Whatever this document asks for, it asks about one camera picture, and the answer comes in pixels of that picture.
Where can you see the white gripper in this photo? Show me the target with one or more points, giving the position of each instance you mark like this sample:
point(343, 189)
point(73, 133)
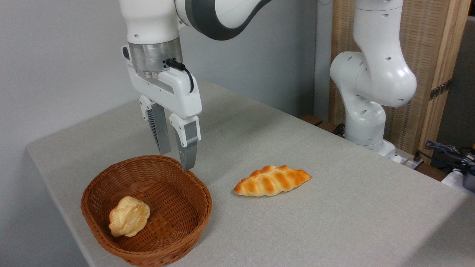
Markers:
point(178, 94)

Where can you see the golden braided bread loaf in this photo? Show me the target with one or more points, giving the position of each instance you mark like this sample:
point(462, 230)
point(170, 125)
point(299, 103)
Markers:
point(272, 181)

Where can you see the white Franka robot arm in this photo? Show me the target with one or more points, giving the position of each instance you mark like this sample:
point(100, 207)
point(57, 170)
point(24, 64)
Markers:
point(371, 74)

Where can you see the brown wicker basket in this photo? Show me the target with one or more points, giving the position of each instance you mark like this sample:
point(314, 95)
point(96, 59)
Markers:
point(174, 207)

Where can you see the pale round bread roll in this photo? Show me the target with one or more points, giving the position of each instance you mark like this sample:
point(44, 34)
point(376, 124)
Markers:
point(129, 217)

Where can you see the brown wooden block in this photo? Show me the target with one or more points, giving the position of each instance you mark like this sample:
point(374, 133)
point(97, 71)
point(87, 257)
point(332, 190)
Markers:
point(311, 119)

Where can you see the black power plug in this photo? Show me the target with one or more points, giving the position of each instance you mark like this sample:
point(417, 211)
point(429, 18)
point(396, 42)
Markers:
point(418, 155)

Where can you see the wooden woven screen panel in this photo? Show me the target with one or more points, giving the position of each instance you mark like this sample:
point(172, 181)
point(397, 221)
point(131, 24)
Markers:
point(421, 37)

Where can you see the black metal screen hinge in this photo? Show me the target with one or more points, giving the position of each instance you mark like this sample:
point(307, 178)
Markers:
point(441, 89)

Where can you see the grey plastic box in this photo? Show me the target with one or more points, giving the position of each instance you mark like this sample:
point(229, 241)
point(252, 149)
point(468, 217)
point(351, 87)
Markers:
point(469, 182)

